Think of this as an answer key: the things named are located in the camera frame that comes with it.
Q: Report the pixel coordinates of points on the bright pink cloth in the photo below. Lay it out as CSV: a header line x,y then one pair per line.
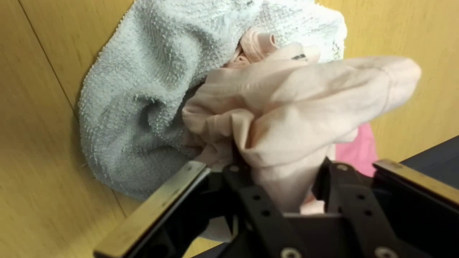
x,y
359,152

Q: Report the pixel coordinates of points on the white terry towel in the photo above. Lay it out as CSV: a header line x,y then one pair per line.
x,y
134,95

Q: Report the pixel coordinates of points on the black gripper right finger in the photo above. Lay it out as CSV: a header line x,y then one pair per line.
x,y
410,215

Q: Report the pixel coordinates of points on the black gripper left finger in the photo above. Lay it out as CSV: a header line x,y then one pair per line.
x,y
152,210

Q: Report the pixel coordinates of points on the light pink printed shirt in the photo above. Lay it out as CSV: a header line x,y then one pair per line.
x,y
296,105

